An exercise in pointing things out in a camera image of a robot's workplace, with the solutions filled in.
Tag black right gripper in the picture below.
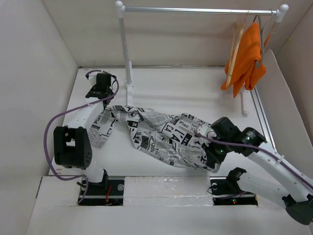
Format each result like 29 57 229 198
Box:
201 135 233 164

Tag newspaper print trousers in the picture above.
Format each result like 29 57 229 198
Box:
91 105 211 171

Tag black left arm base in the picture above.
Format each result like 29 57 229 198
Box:
77 177 125 206

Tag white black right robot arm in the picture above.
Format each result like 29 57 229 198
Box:
195 117 313 225

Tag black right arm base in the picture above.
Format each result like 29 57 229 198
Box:
207 178 258 206

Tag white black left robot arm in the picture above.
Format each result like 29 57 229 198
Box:
53 70 119 194

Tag orange cloth on hanger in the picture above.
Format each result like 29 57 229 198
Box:
221 22 267 97

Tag wooden clothes hanger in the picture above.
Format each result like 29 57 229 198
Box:
225 22 245 88

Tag white metal clothes rack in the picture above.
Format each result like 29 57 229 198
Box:
114 0 290 117

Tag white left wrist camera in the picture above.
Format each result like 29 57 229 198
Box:
85 71 98 86

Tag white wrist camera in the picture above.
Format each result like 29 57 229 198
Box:
196 125 217 139
85 71 98 86

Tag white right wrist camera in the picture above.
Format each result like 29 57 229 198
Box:
196 125 217 139

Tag aluminium side rail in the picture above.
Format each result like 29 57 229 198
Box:
250 88 277 151

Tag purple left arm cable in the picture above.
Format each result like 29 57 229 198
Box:
44 70 120 204

